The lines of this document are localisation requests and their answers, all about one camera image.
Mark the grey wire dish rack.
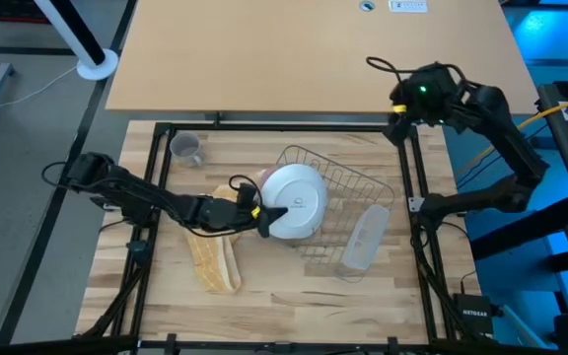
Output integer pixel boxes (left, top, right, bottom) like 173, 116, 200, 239
275, 143, 396, 284

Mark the white plate with floral pattern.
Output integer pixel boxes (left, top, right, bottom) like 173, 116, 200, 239
258, 163, 329, 241

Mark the large beige desk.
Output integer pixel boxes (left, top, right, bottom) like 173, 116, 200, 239
105, 0, 540, 118

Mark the white plastic utensil holder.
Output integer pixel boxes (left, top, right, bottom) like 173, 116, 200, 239
339, 203, 391, 271

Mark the black aluminium table frame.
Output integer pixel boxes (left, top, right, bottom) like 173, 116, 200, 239
74, 120, 500, 355

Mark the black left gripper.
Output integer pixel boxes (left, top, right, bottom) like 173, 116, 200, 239
195, 196, 289, 239

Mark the black white pole round base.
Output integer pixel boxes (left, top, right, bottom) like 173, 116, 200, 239
35, 0, 120, 82

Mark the black equipment cart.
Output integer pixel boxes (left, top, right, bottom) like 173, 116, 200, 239
470, 58, 568, 355

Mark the white desk power socket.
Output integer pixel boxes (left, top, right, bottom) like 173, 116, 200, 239
389, 0, 429, 14

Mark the dark red crate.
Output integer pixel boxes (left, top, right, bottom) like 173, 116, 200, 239
0, 0, 51, 25

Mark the white floor cable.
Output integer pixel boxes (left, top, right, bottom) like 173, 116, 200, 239
0, 63, 81, 112

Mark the yellow checked dish cloth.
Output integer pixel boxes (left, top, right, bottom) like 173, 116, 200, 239
183, 183, 244, 296

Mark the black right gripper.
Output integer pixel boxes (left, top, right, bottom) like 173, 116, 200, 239
382, 62, 462, 148

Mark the black Netgear network switch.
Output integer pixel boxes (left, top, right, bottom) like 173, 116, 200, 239
454, 293, 496, 337

